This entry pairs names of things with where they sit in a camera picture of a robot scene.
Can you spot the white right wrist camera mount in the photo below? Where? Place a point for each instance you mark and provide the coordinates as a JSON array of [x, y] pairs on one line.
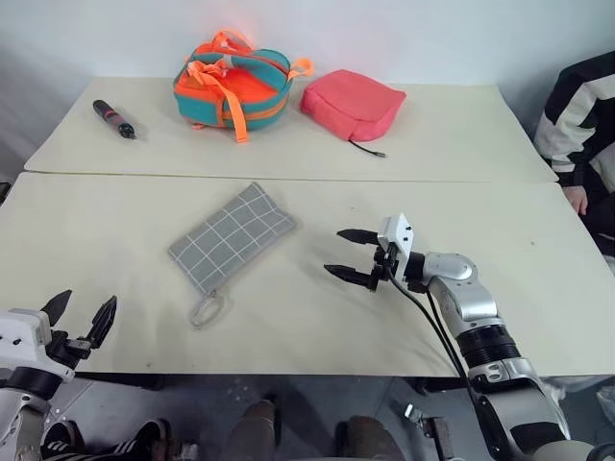
[[399, 235]]

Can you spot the grey checked fabric pouch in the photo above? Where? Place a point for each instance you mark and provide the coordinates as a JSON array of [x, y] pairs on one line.
[[230, 235]]

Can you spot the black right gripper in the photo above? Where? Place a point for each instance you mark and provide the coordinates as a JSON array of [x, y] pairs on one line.
[[384, 264]]

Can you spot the bystander's bare hand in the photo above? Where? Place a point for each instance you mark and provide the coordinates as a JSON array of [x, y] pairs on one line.
[[576, 199]]

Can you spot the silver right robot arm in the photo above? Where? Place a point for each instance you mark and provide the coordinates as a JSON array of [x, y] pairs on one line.
[[480, 307]]

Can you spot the pink fabric pouch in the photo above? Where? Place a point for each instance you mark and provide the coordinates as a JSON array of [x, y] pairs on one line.
[[351, 101]]

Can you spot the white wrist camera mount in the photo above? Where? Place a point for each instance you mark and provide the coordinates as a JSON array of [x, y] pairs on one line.
[[24, 336], [399, 235]]

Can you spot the person in black white jacket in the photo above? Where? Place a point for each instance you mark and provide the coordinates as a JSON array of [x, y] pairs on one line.
[[572, 115]]

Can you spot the smaller cream table mat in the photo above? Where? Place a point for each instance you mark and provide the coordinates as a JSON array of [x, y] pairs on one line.
[[432, 139]]

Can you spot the black pink pen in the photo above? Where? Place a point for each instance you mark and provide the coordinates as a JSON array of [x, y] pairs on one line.
[[113, 117]]

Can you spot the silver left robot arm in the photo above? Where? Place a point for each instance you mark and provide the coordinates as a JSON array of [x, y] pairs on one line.
[[21, 413]]

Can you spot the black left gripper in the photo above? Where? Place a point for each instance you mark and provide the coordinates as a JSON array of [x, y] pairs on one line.
[[67, 350]]

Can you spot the black white striped shoe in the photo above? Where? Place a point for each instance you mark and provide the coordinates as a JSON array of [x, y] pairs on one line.
[[110, 446]]

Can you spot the metal caster wheel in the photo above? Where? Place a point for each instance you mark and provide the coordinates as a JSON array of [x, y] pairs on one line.
[[425, 425]]

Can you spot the larger cream table mat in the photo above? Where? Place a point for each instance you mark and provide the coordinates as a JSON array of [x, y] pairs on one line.
[[288, 331]]

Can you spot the brown rounded shape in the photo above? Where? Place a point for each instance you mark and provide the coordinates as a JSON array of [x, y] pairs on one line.
[[252, 427], [370, 439]]

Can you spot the orange and teal backpack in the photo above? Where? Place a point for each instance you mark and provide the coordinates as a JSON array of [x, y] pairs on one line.
[[250, 91]]

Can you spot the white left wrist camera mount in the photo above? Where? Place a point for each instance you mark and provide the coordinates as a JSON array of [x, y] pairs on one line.
[[24, 336]]

